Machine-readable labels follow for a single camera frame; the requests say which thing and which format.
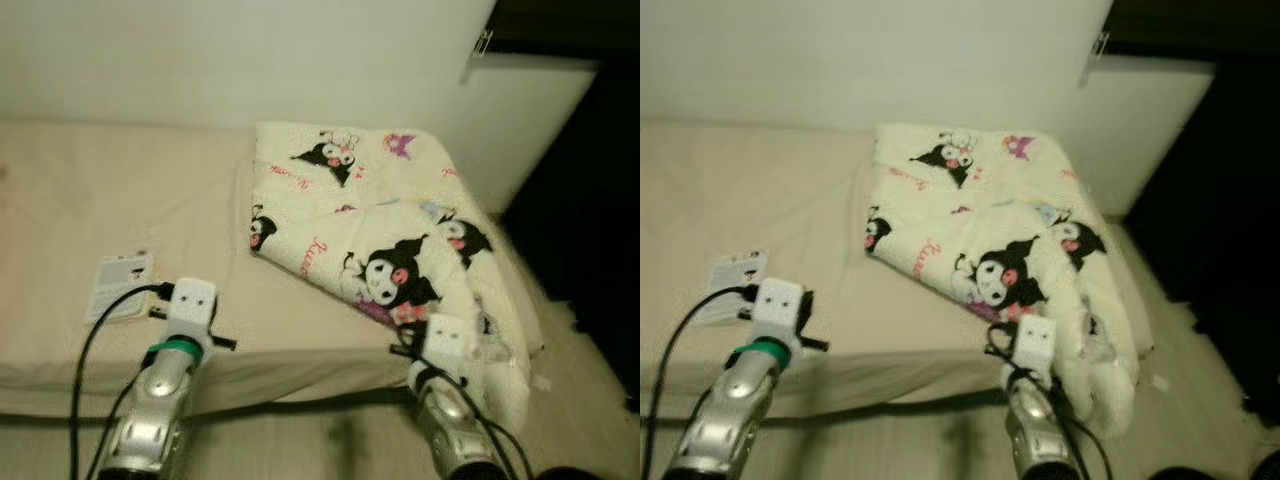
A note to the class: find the white printed booklet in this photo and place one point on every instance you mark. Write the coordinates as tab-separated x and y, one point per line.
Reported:
735	275
120	280

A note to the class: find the cream cartoon print quilt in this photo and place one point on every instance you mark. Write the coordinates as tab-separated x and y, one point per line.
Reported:
340	210
960	210

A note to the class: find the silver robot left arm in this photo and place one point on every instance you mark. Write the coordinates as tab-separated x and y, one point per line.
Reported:
735	420
150	420

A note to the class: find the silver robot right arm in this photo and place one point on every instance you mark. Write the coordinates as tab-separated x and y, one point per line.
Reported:
1035	430
450	425

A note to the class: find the bed with beige sheet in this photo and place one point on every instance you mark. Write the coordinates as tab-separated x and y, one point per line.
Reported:
740	190
120	190

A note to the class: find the black wardrobe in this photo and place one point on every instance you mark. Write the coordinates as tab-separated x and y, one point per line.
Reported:
590	200
1210	200

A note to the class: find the black robot right foot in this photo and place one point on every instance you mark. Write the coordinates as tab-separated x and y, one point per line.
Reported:
1268	468

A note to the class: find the small silver clip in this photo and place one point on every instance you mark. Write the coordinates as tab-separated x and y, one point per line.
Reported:
1101	44
484	43

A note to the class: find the dark window blind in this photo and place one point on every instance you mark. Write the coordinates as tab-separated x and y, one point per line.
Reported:
1190	25
570	25

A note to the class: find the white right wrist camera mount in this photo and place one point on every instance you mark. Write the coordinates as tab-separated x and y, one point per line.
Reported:
1035	340
445	340

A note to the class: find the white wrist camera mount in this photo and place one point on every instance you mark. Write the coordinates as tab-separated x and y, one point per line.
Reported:
445	340
192	305
1035	340
778	305

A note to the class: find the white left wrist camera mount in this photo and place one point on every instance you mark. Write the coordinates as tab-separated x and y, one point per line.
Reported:
192	305
778	305

